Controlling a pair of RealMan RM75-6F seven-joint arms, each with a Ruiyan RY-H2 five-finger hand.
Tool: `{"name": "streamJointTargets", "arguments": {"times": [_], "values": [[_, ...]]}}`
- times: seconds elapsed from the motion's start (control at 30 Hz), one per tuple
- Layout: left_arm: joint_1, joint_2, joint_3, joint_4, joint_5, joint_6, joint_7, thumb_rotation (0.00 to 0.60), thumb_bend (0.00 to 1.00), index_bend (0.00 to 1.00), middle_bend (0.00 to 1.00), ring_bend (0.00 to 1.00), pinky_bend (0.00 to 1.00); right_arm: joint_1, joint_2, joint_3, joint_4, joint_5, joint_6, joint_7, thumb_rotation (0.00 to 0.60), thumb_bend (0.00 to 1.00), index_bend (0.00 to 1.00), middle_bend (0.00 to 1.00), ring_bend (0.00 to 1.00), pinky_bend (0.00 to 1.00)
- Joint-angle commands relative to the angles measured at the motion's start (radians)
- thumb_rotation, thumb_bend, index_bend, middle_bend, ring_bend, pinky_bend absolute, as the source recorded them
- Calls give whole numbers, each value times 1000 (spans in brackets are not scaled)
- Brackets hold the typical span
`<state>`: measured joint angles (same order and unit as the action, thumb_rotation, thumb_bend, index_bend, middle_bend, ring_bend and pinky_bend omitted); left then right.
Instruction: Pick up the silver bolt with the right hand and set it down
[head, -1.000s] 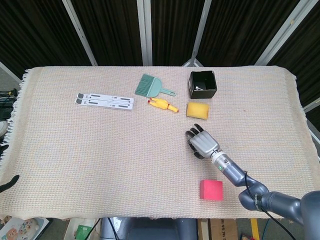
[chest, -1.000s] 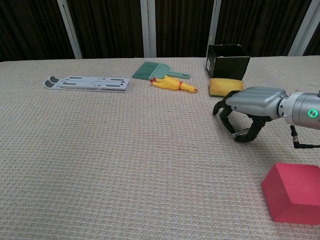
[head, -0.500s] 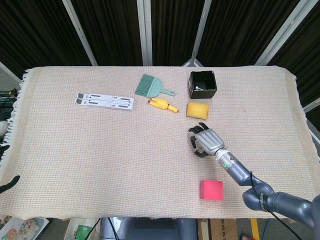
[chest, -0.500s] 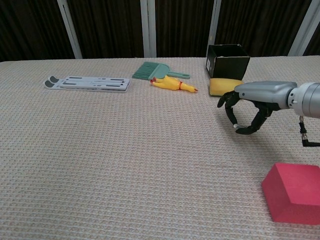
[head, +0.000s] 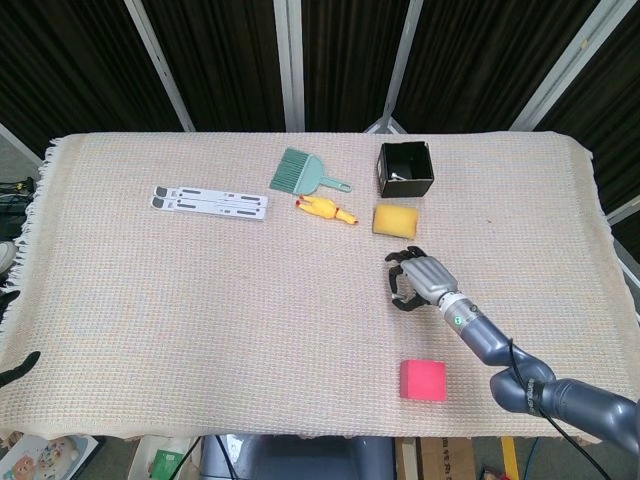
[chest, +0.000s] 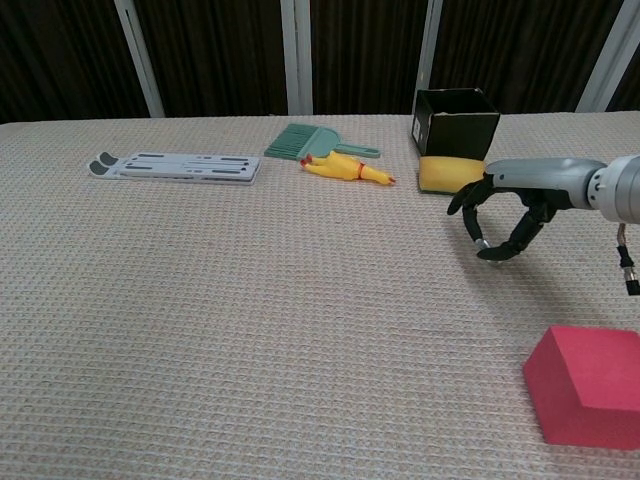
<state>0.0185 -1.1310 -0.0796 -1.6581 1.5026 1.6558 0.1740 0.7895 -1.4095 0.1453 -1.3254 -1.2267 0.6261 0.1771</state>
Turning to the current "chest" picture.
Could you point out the right black and grey robot hand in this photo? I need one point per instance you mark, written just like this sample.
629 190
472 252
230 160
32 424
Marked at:
545 175

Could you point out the silver metal bolt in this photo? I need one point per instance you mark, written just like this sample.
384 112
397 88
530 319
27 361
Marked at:
481 244

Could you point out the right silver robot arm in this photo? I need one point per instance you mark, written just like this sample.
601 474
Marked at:
622 190

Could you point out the white folding laptop stand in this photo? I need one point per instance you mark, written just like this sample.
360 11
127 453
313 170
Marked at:
190 167

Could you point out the black open cardboard box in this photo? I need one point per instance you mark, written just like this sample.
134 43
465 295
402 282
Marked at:
460 137

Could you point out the yellow sponge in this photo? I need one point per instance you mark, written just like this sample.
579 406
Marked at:
442 175

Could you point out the yellow rubber chicken toy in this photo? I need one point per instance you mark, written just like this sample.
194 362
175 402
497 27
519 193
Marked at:
340 167

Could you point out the red foam block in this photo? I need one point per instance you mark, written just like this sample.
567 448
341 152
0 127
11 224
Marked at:
590 380

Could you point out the green plastic brush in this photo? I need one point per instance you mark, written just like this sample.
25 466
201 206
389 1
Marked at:
300 140

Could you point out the beige woven tablecloth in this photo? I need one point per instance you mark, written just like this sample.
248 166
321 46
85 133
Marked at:
250 300

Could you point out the dark curtain backdrop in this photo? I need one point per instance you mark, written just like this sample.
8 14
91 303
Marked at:
225 50

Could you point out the white frame post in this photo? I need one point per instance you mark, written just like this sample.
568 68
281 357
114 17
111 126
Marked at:
427 45
297 60
140 60
607 55

